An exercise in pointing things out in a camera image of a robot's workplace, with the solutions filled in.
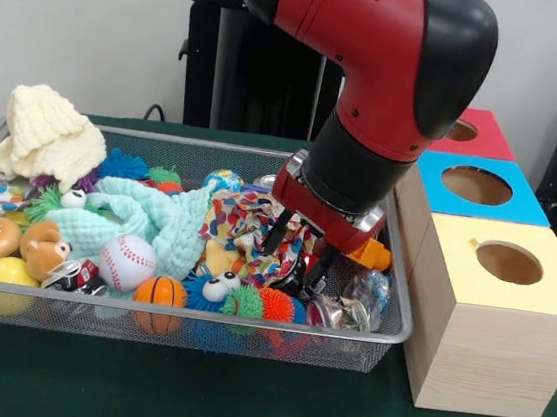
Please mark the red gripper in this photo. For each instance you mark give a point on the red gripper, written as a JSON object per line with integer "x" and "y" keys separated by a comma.
{"x": 327, "y": 221}

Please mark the polka dot paper napkin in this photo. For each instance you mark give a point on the polka dot paper napkin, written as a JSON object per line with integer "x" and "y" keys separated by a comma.
{"x": 245, "y": 235}

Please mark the light blue muslin cloth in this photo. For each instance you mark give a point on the light blue muslin cloth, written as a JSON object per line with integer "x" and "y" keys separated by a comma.
{"x": 176, "y": 227}

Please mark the cream muslin cloth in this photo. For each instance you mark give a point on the cream muslin cloth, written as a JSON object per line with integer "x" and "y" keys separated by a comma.
{"x": 45, "y": 136}

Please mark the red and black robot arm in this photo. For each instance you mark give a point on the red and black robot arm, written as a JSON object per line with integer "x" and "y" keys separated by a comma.
{"x": 386, "y": 55}

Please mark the silver mesh bin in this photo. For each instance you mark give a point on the silver mesh bin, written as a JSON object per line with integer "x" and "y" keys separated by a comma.
{"x": 373, "y": 352}

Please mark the wooden box with three holes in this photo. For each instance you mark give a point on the wooden box with three holes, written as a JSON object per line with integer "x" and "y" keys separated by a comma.
{"x": 483, "y": 357}

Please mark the orange plastic toy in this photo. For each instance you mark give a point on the orange plastic toy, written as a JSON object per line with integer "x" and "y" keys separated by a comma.
{"x": 376, "y": 257}

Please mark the crushed clear water bottle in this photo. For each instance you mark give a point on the crushed clear water bottle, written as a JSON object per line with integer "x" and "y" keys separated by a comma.
{"x": 367, "y": 291}

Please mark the blue spiky ball with eyes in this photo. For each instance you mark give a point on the blue spiky ball with eyes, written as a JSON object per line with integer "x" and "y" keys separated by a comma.
{"x": 199, "y": 287}

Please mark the small orange basketball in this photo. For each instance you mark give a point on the small orange basketball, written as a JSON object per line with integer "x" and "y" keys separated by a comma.
{"x": 160, "y": 292}

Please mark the small white baseball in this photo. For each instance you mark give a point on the small white baseball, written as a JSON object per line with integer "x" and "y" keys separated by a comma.
{"x": 127, "y": 262}

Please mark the brown monkey plush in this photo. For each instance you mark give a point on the brown monkey plush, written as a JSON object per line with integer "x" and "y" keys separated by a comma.
{"x": 44, "y": 252}

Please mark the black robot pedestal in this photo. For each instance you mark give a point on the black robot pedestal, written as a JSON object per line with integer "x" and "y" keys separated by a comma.
{"x": 205, "y": 59}

